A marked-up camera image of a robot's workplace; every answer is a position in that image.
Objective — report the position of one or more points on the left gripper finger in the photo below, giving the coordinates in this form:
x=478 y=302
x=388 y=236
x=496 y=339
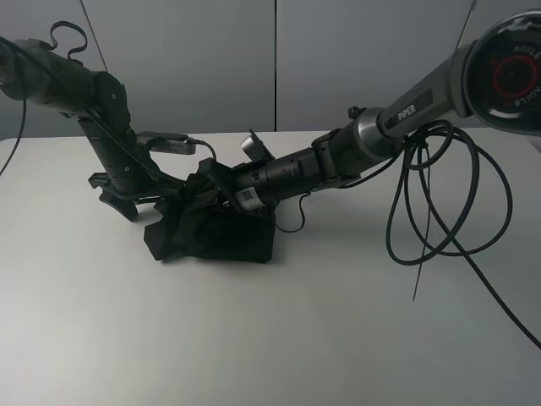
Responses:
x=124 y=207

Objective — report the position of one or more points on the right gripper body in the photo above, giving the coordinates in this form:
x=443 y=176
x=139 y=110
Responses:
x=224 y=179

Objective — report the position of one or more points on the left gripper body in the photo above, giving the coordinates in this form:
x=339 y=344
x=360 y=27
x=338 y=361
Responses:
x=143 y=187

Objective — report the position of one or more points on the black printed t-shirt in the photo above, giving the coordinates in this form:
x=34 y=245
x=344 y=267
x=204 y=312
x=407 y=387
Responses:
x=200 y=223

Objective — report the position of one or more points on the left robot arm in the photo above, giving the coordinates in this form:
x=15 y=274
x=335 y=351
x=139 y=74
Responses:
x=32 y=72

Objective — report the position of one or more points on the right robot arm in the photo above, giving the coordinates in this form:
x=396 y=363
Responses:
x=495 y=79

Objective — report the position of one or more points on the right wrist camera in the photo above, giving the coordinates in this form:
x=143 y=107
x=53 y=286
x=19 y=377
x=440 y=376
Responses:
x=255 y=149

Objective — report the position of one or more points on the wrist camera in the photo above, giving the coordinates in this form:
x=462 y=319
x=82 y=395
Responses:
x=255 y=149
x=171 y=143

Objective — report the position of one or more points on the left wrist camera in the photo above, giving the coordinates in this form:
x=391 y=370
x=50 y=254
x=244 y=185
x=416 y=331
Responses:
x=171 y=143

